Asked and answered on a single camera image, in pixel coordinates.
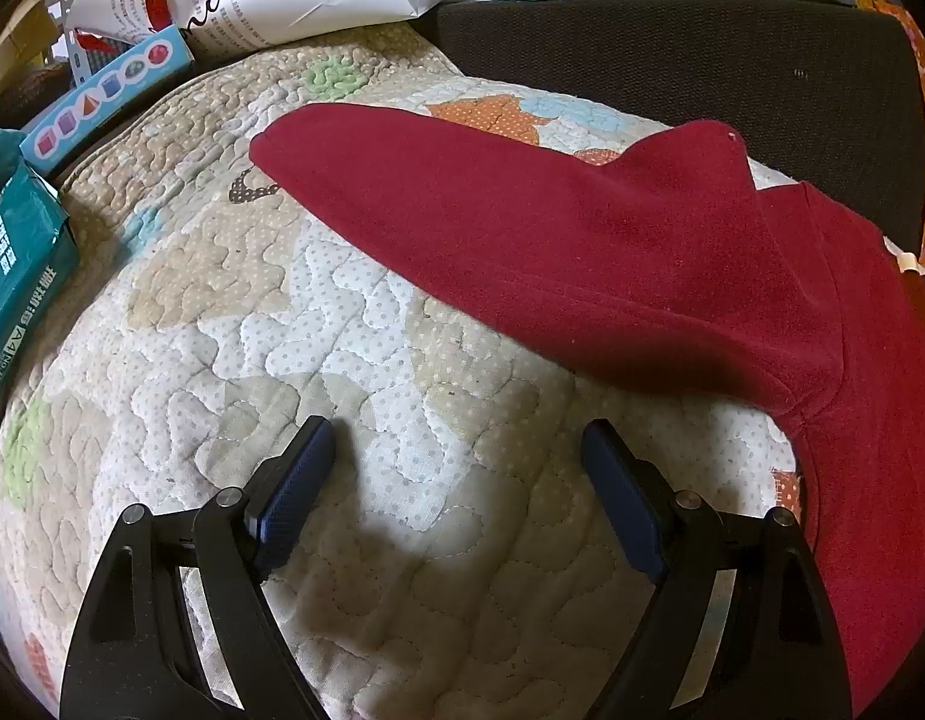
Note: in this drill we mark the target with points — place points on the teal cardboard box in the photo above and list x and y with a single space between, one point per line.
19 255

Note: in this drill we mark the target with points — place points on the white printed paper bag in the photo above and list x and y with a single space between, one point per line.
207 7

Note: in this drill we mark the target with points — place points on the light blue toy box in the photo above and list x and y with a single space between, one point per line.
94 101

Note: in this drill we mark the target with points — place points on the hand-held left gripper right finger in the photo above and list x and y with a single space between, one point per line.
627 502

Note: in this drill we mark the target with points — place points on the quilted patchwork blanket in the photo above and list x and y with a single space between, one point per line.
282 315

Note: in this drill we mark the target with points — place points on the dark brown cushion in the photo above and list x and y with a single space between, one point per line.
657 60

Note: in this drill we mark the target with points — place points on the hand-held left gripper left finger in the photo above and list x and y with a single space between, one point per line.
293 499

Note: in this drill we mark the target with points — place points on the red shirt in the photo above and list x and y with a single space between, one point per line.
545 240

